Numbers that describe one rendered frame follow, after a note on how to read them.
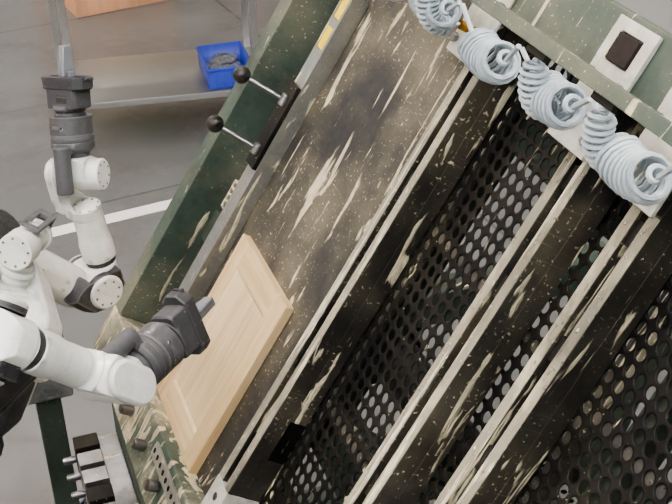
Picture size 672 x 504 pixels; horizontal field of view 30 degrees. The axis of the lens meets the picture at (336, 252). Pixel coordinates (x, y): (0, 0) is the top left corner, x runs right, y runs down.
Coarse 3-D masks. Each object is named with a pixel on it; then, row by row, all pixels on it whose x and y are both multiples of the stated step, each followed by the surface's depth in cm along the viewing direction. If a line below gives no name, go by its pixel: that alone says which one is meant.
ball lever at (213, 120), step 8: (208, 120) 264; (216, 120) 264; (208, 128) 265; (216, 128) 264; (224, 128) 265; (232, 136) 266; (240, 136) 266; (248, 144) 266; (256, 144) 265; (256, 152) 265
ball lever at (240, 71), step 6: (240, 66) 262; (234, 72) 261; (240, 72) 261; (246, 72) 261; (234, 78) 262; (240, 78) 261; (246, 78) 261; (252, 78) 262; (258, 84) 262; (264, 90) 262; (270, 90) 262; (276, 96) 262; (282, 96) 262; (288, 96) 262; (282, 102) 262
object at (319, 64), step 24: (360, 0) 255; (336, 24) 257; (336, 48) 258; (312, 72) 259; (312, 96) 262; (288, 120) 262; (288, 144) 265; (264, 168) 266; (240, 192) 268; (240, 216) 270; (216, 240) 270; (192, 264) 277; (216, 264) 273; (192, 288) 274
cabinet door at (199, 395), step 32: (256, 256) 257; (224, 288) 264; (256, 288) 253; (224, 320) 260; (256, 320) 249; (224, 352) 256; (256, 352) 244; (160, 384) 275; (192, 384) 263; (224, 384) 251; (192, 416) 258; (224, 416) 247; (192, 448) 253
